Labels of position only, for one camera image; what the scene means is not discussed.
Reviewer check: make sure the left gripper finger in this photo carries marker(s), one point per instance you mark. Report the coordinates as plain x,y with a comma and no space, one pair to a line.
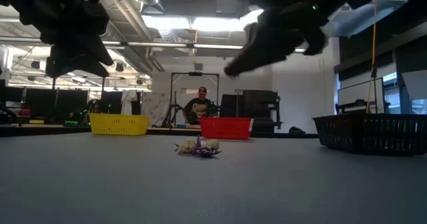
73,67
101,54

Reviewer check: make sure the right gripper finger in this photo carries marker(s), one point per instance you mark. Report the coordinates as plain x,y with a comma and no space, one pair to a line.
257,60
250,45

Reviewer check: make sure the black background robot arm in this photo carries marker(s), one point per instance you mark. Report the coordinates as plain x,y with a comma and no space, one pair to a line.
171,115

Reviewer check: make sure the person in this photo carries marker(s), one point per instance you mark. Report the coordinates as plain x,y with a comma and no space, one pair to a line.
93,106
199,110

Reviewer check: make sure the grey ceiling air unit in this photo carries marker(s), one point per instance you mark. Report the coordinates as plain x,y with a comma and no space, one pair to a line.
227,4

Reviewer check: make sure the black equipment cabinet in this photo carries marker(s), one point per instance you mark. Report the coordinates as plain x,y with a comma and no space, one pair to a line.
260,110

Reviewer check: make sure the black chair back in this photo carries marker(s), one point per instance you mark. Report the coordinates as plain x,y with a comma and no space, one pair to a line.
228,105

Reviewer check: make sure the bright ceiling light panel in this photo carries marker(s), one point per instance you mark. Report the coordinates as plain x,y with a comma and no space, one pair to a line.
200,24

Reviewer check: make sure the white hanging coat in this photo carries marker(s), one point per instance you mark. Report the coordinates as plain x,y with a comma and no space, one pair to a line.
128,102

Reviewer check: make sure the long ceiling light strip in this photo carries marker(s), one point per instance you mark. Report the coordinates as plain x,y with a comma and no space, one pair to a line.
166,44

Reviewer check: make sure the white board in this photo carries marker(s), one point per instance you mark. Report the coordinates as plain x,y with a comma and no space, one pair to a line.
154,104

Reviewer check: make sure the yellow plastic basket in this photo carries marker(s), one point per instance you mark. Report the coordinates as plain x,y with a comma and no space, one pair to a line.
120,125

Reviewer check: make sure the red plastic basket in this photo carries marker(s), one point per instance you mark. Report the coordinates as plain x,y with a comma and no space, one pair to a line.
225,128

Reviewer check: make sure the small black object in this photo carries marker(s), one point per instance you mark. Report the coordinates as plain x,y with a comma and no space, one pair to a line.
296,130

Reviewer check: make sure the black upright stand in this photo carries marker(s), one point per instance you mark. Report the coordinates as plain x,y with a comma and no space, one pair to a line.
374,84

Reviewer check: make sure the black plastic basket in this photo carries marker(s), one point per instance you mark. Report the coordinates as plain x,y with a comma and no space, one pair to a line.
367,134

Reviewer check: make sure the black metal frame rig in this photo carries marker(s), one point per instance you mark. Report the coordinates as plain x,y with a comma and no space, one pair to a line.
103,94
195,73

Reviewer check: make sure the black table frame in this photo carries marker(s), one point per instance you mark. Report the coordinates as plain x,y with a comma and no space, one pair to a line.
50,130

